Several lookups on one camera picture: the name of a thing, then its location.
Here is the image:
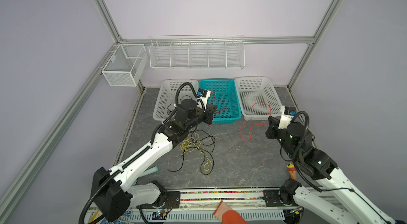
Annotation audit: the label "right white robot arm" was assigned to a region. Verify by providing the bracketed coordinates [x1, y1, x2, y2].
[265, 106, 401, 224]

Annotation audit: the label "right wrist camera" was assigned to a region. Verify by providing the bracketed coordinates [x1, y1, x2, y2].
[278, 106, 297, 130]

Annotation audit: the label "white plastic basket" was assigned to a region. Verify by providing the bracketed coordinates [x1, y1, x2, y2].
[234, 77, 282, 121]
[153, 79, 199, 122]

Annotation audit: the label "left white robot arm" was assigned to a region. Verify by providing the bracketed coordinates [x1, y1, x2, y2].
[78, 82, 217, 224]

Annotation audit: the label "black cable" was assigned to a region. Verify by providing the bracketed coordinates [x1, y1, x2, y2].
[166, 95, 195, 117]

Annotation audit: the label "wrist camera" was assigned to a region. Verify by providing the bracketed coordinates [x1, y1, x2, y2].
[197, 88, 212, 112]
[278, 106, 297, 130]

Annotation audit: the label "red cable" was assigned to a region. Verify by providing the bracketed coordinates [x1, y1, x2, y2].
[208, 88, 231, 115]
[239, 102, 272, 143]

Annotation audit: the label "white mesh wall box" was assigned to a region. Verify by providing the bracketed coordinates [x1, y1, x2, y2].
[102, 44, 148, 87]

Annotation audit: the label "white wire wall shelf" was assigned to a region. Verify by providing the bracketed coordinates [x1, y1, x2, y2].
[149, 35, 245, 70]

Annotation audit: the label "toy ice cream cone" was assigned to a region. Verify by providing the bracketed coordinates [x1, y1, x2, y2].
[287, 164, 297, 179]

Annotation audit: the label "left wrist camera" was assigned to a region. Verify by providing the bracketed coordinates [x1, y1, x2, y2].
[197, 88, 212, 112]

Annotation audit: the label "left white plastic basket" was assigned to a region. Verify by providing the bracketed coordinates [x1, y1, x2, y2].
[153, 79, 199, 122]

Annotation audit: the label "colourful bead strip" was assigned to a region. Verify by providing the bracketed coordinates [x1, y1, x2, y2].
[180, 189, 263, 202]

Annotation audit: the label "red yellow black cables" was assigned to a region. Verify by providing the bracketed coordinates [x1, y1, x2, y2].
[167, 128, 217, 176]

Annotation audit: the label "teal plastic basket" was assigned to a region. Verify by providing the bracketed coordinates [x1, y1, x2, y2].
[199, 79, 242, 124]

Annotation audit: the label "right white plastic basket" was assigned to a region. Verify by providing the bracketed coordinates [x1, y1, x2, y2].
[234, 77, 282, 121]

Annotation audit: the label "orange red glove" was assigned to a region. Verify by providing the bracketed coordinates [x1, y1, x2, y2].
[213, 201, 248, 224]

